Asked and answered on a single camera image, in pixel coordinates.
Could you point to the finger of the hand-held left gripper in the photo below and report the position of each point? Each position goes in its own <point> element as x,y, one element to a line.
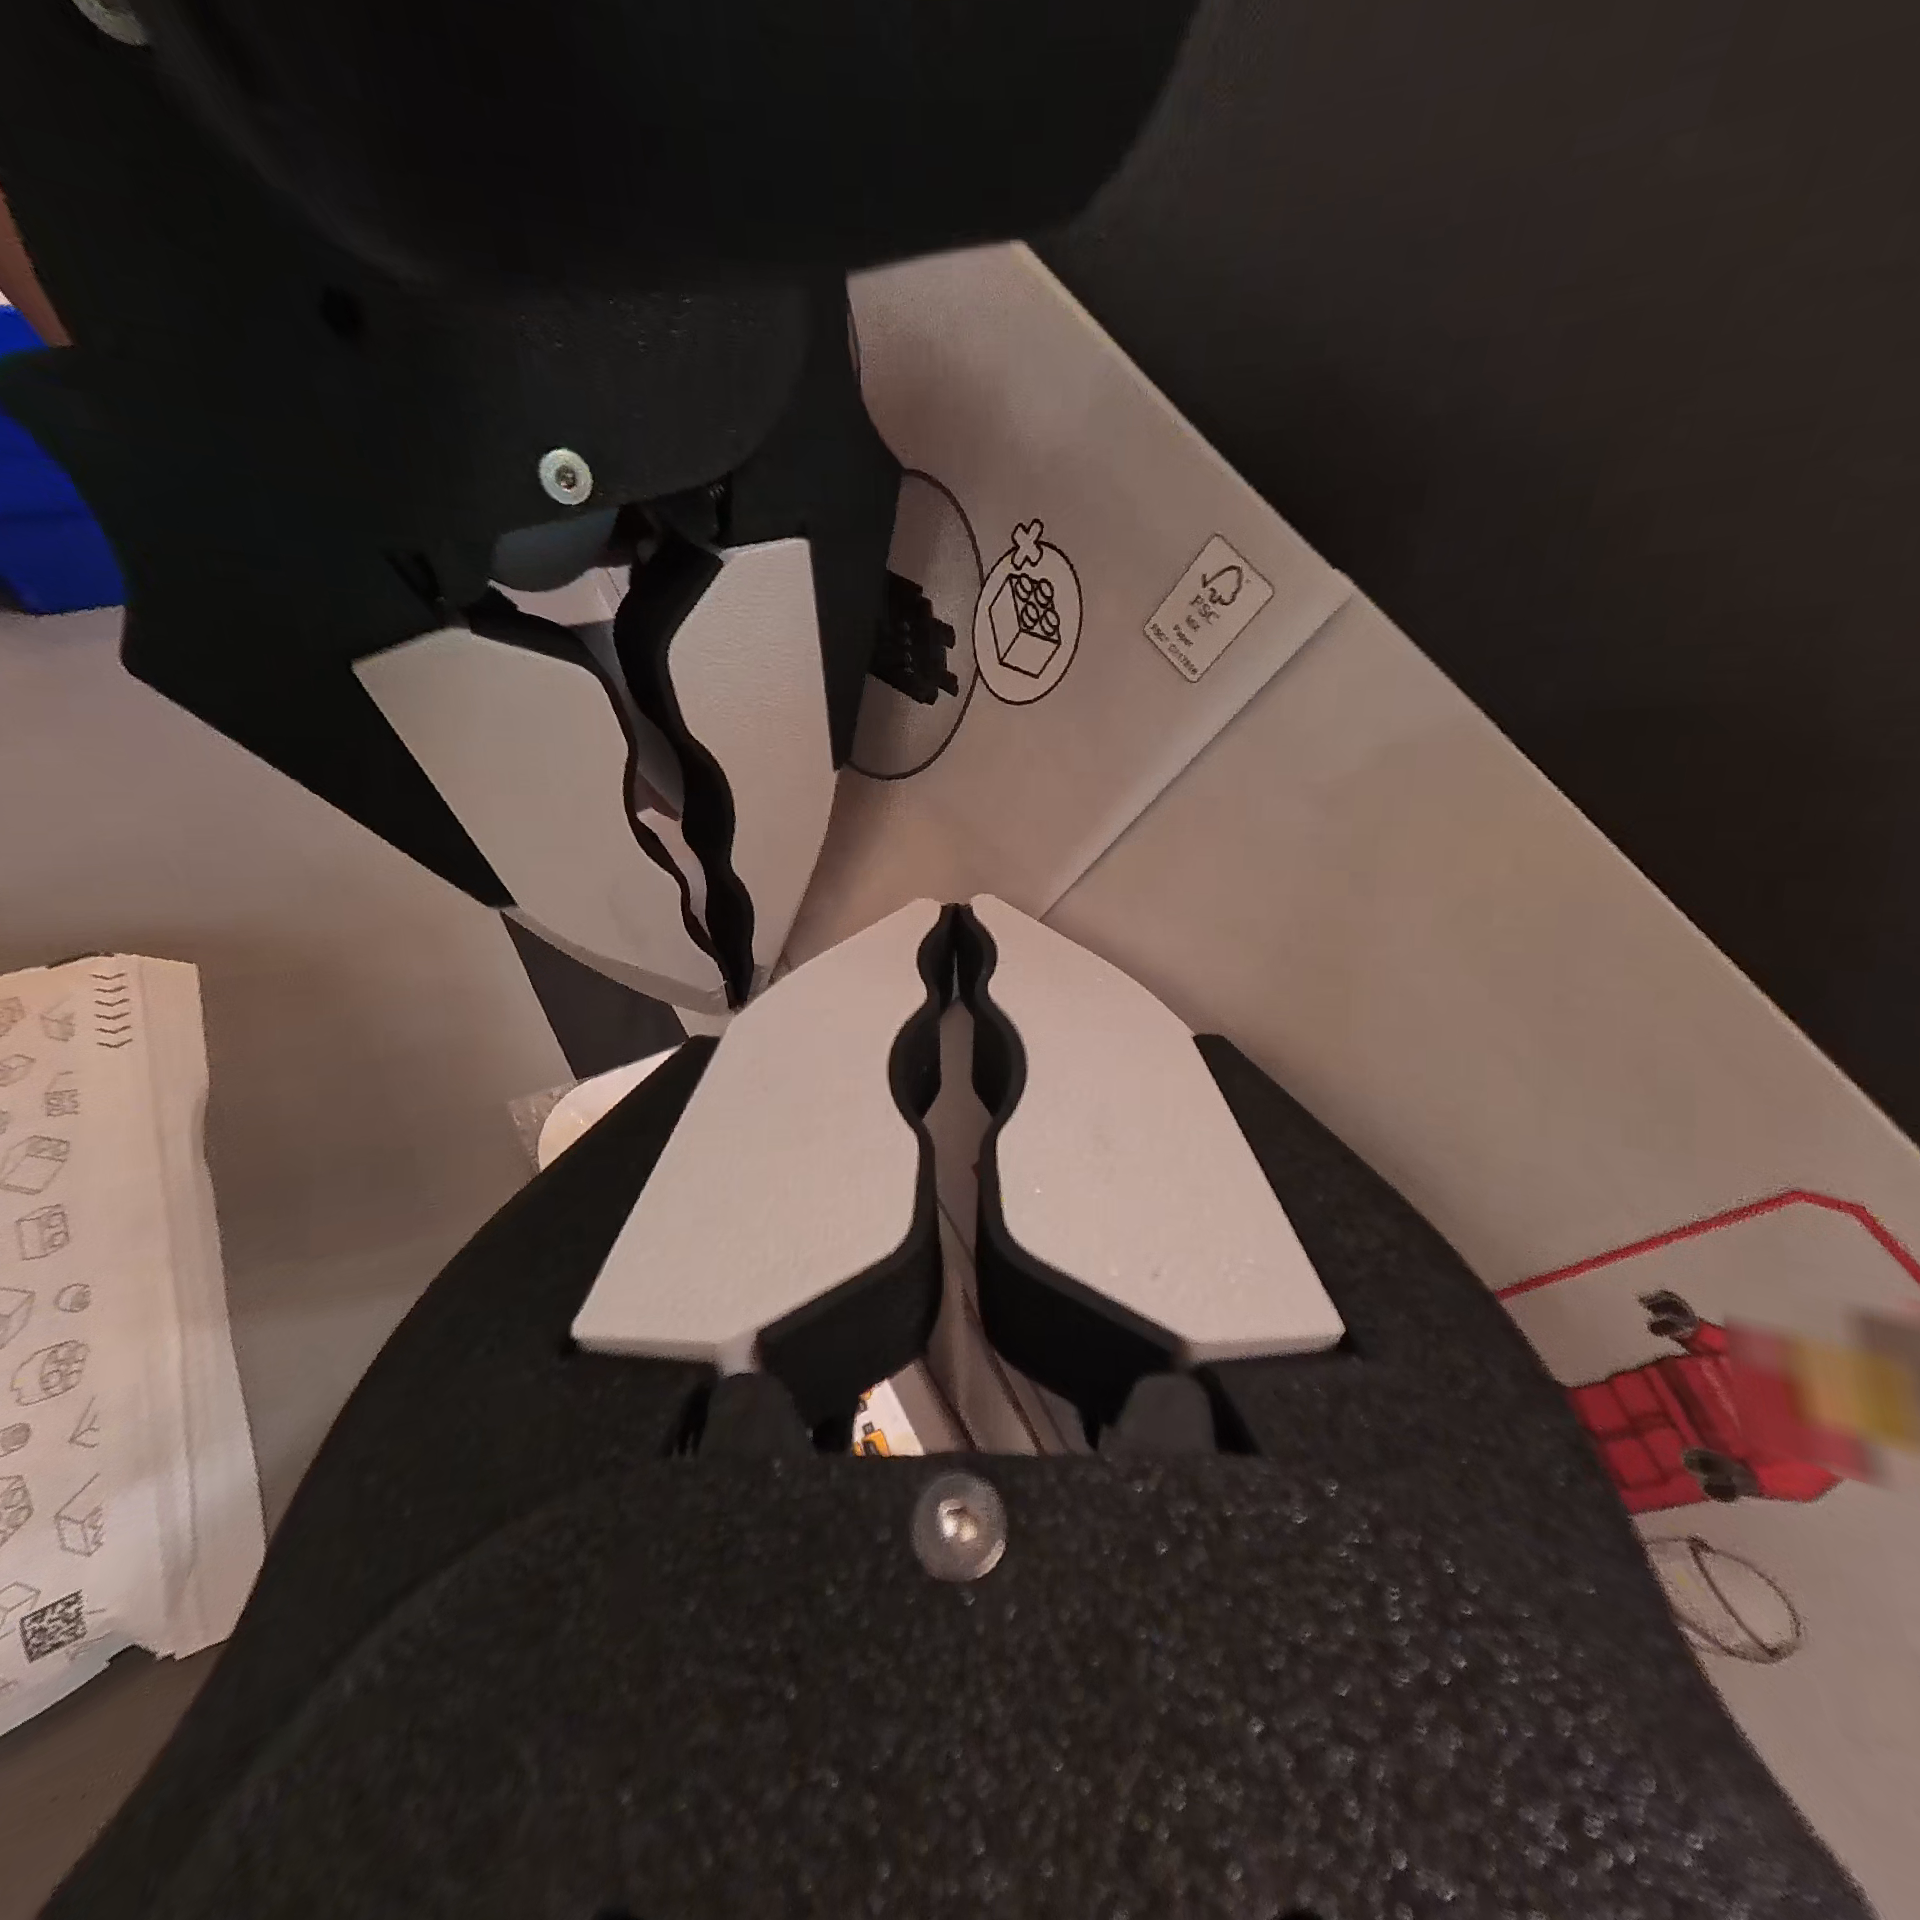
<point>765,675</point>
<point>495,751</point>

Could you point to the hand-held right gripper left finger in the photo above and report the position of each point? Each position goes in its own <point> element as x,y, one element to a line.
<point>765,1200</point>

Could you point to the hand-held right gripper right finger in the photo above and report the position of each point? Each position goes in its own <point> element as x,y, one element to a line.
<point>1156,1200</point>

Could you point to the toy car instruction booklet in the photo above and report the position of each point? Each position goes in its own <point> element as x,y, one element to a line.
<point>1349,974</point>

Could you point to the short blue storage bin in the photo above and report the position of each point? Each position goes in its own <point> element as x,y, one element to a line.
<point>44,495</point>

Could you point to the white brick-print paper bag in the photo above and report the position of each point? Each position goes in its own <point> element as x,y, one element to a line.
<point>106,1349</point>

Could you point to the white book stand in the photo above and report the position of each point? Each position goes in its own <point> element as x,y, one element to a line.
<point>1500,300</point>

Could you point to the black desk mat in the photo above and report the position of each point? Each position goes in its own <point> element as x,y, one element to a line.
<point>599,1005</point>

